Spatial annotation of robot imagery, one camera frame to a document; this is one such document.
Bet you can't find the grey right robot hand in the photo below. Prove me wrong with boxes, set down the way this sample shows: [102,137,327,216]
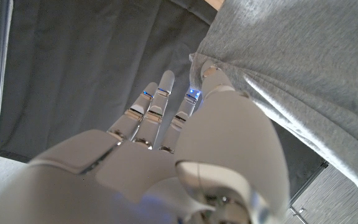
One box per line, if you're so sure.
[0,60,291,224]

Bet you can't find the grey shorts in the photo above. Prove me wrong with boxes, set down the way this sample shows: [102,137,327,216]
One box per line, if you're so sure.
[188,0,358,212]

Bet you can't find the black backdrop curtain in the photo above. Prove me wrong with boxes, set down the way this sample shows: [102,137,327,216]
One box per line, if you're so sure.
[0,0,329,200]

